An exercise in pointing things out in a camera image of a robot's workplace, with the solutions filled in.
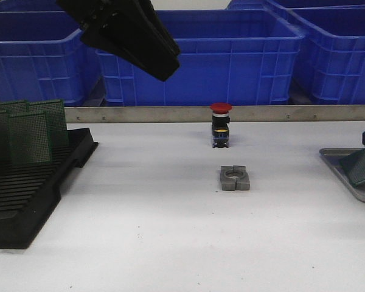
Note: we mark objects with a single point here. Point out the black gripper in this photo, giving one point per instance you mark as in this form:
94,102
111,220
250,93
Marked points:
142,39

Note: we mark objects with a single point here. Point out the silver metal tray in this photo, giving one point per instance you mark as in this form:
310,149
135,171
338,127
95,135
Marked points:
331,157

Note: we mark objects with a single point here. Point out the black slotted board rack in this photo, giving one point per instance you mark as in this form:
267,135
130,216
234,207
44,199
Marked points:
30,193

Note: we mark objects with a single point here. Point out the right blue plastic crate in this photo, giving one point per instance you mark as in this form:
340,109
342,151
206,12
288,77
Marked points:
330,66

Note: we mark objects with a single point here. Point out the blue plastic crate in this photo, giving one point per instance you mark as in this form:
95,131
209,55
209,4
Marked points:
241,57
42,58
330,66

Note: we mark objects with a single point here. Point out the left blue plastic crate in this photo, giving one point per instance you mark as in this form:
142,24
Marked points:
42,58

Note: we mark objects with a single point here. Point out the centre blue plastic crate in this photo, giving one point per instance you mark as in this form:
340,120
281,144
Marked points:
241,57

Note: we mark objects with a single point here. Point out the far right blue crate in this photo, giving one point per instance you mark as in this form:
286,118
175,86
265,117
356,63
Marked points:
291,4

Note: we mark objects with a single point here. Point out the far left blue crate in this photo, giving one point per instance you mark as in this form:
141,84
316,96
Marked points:
29,6

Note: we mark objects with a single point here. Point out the red emergency stop button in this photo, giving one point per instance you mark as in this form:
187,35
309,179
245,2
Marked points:
220,120

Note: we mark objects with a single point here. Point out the grey metal clamp block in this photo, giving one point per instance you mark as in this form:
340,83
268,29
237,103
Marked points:
234,178

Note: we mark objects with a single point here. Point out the steel table edge rail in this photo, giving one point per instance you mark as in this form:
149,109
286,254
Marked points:
194,114

